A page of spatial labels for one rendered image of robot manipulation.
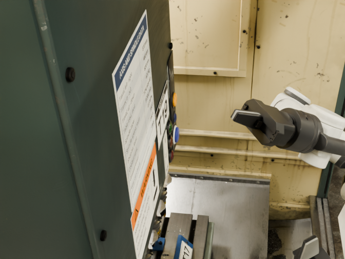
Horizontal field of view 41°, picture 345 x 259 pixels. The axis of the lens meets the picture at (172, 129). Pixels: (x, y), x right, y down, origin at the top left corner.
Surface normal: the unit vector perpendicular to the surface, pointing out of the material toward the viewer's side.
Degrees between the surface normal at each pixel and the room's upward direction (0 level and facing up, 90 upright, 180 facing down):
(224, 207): 24
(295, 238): 17
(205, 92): 90
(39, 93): 90
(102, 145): 90
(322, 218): 0
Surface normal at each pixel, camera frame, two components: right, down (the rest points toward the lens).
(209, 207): -0.11, -0.48
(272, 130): -0.83, -0.18
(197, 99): -0.16, 0.61
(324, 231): -0.04, -0.79
